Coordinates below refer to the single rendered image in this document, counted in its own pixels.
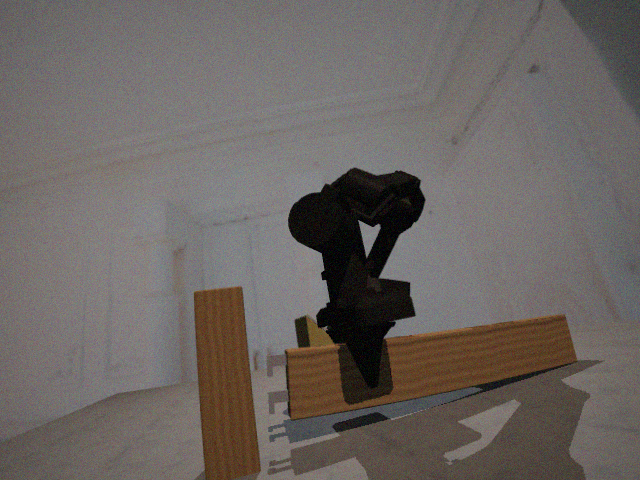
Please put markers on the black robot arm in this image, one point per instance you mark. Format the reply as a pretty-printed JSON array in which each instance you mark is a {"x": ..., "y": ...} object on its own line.
[{"x": 327, "y": 221}]

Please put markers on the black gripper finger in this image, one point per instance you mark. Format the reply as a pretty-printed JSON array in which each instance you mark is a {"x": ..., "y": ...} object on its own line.
[
  {"x": 365, "y": 345},
  {"x": 336, "y": 336}
]

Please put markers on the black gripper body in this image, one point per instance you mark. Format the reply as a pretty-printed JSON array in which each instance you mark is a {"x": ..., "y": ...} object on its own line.
[{"x": 350, "y": 305}]

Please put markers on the wooden rail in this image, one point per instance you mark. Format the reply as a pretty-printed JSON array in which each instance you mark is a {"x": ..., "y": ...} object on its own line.
[{"x": 324, "y": 380}]

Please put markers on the wooden post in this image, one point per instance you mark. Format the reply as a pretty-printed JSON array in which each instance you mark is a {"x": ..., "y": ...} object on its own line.
[{"x": 229, "y": 434}]

